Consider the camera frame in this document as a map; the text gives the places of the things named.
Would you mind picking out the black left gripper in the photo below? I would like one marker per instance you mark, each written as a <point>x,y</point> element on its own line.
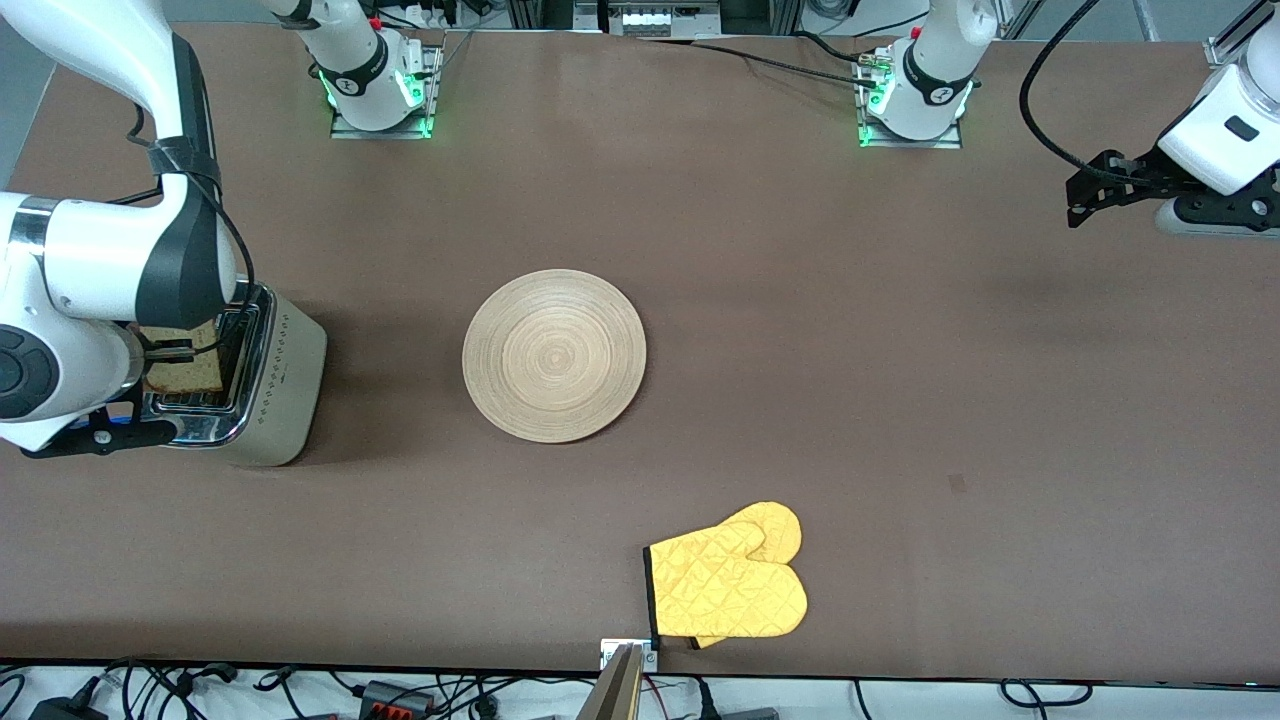
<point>1137,172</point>

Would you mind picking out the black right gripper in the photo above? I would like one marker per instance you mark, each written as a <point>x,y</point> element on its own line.
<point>170,350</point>

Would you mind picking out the slice of bread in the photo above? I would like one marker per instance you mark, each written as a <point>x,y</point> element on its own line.
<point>185,378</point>

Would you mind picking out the round wooden plate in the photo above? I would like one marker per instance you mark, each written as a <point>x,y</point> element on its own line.
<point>555,355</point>

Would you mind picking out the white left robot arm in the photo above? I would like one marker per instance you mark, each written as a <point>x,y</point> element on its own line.
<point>930,90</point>

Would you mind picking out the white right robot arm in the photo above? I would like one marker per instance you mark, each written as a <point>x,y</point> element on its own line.
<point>100,260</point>

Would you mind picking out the chrome and beige toaster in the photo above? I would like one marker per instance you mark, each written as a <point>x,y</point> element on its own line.
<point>285,380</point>

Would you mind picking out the black power adapter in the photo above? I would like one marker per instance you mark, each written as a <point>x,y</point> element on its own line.
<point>65,710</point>

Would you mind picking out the black box with red connectors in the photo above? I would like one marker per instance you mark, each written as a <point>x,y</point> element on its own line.
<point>395,698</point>

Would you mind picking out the yellow quilted oven mitt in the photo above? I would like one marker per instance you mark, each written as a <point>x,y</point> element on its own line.
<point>730,590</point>
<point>775,525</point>

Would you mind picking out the grey power strip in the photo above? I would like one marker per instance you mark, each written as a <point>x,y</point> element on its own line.
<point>665,18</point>

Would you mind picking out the aluminium frame profile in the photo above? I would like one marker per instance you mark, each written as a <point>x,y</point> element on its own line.
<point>1240,35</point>

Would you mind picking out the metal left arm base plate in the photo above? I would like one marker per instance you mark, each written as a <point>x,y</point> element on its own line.
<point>940,143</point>

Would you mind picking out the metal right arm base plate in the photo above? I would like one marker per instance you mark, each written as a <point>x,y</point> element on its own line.
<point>433,90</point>

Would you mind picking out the small metal table bracket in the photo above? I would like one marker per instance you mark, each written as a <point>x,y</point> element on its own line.
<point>607,655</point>

